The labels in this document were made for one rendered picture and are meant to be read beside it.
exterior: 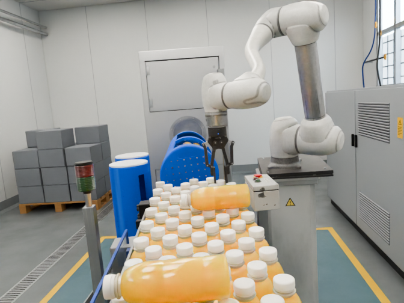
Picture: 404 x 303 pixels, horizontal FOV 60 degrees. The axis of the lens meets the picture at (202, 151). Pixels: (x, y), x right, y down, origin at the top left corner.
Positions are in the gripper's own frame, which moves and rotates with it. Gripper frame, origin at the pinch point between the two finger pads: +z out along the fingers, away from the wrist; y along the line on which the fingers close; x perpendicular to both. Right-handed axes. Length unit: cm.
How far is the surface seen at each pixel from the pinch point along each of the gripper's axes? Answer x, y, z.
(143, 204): -11.3, 34.1, 12.6
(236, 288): 83, 5, 3
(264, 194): 12.0, -15.6, 6.3
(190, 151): -22.9, 11.6, -7.7
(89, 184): 22, 47, -5
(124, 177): -97, 58, 17
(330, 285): -100, -85, 112
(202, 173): -22.9, 6.7, 3.3
